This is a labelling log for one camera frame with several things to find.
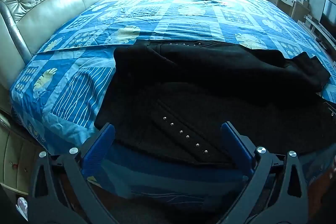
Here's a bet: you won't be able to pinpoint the cream tufted leather headboard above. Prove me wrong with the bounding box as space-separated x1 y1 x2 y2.
0 0 129 88

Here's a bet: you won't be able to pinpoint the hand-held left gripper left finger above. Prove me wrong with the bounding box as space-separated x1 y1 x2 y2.
28 123 118 224

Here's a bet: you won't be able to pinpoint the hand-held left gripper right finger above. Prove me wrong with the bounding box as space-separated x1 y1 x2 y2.
218 122 309 224

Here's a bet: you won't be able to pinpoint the black studded pants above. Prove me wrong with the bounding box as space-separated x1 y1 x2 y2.
94 40 336 165

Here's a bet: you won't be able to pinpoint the white television stand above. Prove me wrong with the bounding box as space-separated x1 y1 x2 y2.
304 15 336 57

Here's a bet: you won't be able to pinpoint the blue patterned bed sheet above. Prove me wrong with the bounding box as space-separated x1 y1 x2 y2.
10 0 336 203

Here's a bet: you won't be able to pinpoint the flat screen television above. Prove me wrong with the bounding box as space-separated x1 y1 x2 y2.
321 0 336 39

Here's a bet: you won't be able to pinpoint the cream vanity dresser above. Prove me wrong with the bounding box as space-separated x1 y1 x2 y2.
267 0 311 23

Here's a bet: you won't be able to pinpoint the cream bedside cabinet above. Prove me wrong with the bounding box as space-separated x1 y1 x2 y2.
0 110 40 197

